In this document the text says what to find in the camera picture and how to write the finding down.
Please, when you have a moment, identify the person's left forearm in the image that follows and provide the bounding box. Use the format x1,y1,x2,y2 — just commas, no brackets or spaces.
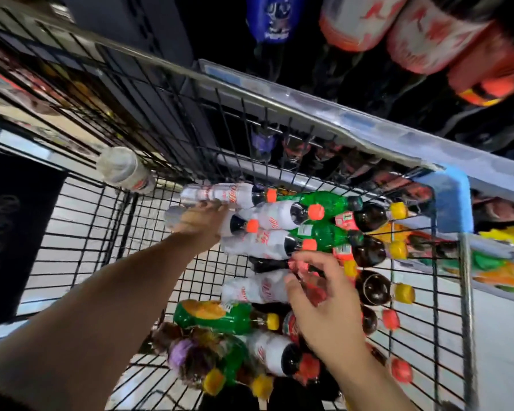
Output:
0,233,202,411

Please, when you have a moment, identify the yellow starburst promo sign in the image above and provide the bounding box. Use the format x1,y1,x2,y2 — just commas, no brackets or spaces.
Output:
478,225,514,253

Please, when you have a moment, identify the pile of bottles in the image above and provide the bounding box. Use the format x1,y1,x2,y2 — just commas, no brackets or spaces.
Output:
150,179,416,403

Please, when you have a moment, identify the row of small dark cola bottles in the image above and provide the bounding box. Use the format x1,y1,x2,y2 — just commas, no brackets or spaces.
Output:
248,124,429,202

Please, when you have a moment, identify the grey store shelving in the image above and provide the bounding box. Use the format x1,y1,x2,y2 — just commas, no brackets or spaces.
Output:
34,0,514,411

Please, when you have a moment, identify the red cola bottle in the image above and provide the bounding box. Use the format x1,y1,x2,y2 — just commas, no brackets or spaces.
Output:
387,0,493,76
319,0,411,54
448,21,514,108

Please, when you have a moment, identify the person's left hand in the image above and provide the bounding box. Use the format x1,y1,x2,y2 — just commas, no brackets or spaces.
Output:
173,203,234,253

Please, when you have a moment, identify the dark cola bottle blue label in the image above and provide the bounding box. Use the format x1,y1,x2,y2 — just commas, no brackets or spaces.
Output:
244,0,308,46

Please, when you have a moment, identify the white paper cup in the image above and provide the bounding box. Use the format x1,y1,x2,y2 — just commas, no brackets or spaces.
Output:
96,146,158,196

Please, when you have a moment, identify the person's right hand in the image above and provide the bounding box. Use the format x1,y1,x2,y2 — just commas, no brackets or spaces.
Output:
283,251,370,373

